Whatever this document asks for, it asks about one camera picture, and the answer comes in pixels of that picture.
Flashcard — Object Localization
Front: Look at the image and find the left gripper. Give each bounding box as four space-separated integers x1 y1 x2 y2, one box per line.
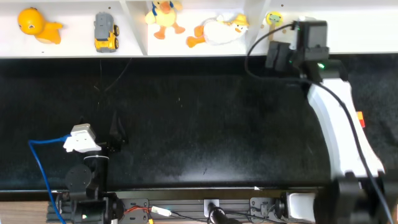
78 110 129 154

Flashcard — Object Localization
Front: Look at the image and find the grey and yellow toy truck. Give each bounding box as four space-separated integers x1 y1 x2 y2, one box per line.
94 12 120 54

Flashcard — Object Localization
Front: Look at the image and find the yellow rubber duck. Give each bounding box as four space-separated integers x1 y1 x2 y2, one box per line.
17 7 63 45

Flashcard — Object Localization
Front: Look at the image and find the yellow rattle drum toy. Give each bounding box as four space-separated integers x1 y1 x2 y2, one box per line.
260 11 287 41

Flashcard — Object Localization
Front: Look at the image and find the yellow plush duck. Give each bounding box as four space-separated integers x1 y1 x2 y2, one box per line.
145 0 186 40

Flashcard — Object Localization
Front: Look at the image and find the white plush duck with hat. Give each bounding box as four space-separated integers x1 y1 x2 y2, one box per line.
186 13 249 49

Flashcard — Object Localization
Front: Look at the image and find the many-coloured puzzle cube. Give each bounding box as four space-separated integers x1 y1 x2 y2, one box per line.
356 111 366 129

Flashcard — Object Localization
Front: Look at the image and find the white shelf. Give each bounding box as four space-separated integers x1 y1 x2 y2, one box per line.
0 0 398 59

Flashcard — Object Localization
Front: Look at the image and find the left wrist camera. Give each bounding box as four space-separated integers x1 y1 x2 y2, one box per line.
63 123 102 154

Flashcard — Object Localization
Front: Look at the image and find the blue cable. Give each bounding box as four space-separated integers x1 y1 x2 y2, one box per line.
28 134 72 224

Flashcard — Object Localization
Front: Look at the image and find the mounting rail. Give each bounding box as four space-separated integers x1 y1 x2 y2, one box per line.
46 189 321 224

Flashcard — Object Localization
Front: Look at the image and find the black cable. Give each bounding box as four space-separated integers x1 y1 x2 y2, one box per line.
244 21 396 224

